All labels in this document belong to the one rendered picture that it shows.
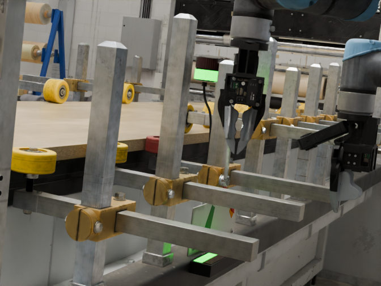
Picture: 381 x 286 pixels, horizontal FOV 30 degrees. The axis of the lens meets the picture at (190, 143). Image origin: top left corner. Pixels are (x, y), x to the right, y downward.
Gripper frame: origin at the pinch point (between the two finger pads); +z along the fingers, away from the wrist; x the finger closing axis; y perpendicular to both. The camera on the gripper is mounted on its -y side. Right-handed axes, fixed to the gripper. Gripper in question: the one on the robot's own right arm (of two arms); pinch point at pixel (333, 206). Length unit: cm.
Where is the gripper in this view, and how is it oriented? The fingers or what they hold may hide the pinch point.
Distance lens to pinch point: 154.9
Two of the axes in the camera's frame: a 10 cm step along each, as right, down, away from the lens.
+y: 9.1, 1.3, -4.0
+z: -1.0, 9.9, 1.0
